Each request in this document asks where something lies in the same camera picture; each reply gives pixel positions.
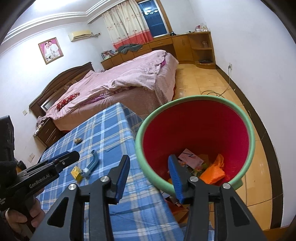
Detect yellow wrapper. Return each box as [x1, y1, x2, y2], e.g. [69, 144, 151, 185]
[71, 166, 84, 183]

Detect blue handled brush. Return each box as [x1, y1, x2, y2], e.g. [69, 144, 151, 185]
[81, 150, 99, 178]

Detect orange plastic bag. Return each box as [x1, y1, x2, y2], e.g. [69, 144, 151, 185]
[200, 154, 226, 185]

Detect left hand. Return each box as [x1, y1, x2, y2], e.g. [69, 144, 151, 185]
[5, 198, 45, 238]

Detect dark wooden nightstand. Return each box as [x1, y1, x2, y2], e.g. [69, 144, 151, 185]
[33, 116, 65, 148]

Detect walnut shell on table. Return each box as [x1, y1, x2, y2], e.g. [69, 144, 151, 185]
[74, 138, 83, 144]

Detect blue plaid tablecloth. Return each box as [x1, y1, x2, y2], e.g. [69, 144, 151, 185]
[40, 103, 185, 240]

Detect red floral pillow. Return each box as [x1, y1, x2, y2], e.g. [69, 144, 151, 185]
[56, 92, 80, 111]

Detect white card in bin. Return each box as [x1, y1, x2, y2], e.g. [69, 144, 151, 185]
[179, 149, 204, 169]

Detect red bin with green rim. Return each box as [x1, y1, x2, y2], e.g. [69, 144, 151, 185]
[135, 95, 255, 195]

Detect dark wooden headboard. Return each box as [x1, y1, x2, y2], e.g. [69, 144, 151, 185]
[29, 62, 94, 117]

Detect bed with pink quilt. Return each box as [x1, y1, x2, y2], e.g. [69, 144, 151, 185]
[45, 50, 179, 131]

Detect framed wedding photo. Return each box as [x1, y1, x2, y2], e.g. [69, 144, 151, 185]
[38, 38, 64, 65]

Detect books on cabinet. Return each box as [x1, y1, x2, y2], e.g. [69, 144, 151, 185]
[101, 50, 116, 60]

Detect grey clothes pile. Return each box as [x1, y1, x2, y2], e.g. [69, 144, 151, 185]
[118, 44, 142, 54]

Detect floral curtain with red hem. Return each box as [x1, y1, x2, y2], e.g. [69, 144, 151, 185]
[102, 1, 154, 49]

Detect blue window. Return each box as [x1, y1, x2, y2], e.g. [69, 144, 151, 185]
[138, 0, 168, 37]

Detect wooden desk cabinet unit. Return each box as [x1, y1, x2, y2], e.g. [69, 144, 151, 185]
[101, 32, 216, 70]

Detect wall air conditioner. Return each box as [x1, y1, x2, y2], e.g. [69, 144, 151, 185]
[68, 30, 93, 42]

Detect coiled green floor cable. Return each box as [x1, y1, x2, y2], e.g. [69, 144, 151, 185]
[201, 66, 233, 96]

